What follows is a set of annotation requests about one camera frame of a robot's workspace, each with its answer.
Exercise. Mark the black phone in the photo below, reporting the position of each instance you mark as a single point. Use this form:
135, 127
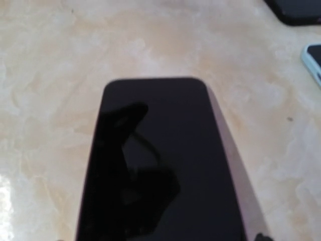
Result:
160, 167
315, 52

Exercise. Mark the light blue phone case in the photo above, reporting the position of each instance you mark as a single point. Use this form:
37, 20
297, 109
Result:
311, 65

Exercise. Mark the black phone case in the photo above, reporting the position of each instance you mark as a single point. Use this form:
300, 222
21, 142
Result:
296, 12

